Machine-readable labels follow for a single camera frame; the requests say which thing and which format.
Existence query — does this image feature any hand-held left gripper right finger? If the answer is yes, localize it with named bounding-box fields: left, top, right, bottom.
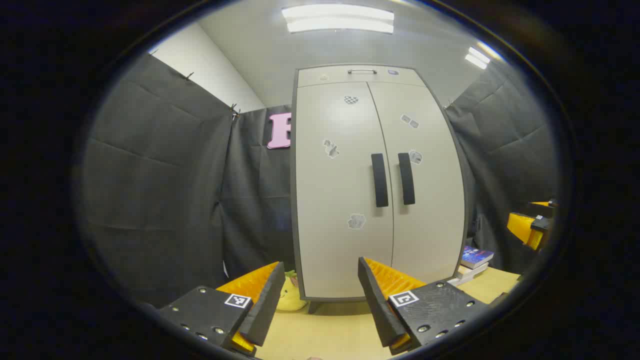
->
left=357, top=256, right=493, bottom=356

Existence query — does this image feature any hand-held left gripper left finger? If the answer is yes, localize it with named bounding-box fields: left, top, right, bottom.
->
left=159, top=261, right=286, bottom=357

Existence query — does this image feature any grey shoe cabinet body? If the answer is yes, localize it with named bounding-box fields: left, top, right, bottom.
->
left=291, top=64, right=468, bottom=315

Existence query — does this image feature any grey shoe cabinet door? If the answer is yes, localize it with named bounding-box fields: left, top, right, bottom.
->
left=296, top=82, right=394, bottom=301
left=368, top=81, right=466, bottom=285

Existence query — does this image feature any yellow plush toy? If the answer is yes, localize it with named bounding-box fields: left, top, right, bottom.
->
left=276, top=270, right=308, bottom=312

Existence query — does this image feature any blue book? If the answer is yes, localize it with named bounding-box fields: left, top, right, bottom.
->
left=461, top=246, right=495, bottom=270

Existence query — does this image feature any small ceiling light panel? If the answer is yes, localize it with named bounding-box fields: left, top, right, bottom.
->
left=464, top=46, right=493, bottom=70

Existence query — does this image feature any black backdrop cloth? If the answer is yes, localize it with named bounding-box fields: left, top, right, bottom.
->
left=82, top=52, right=561, bottom=308

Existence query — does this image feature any large ceiling light panel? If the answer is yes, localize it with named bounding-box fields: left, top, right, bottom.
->
left=281, top=4, right=396, bottom=35

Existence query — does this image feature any grey cabinet drawer with handle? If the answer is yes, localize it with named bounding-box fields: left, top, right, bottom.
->
left=298, top=65, right=426, bottom=88

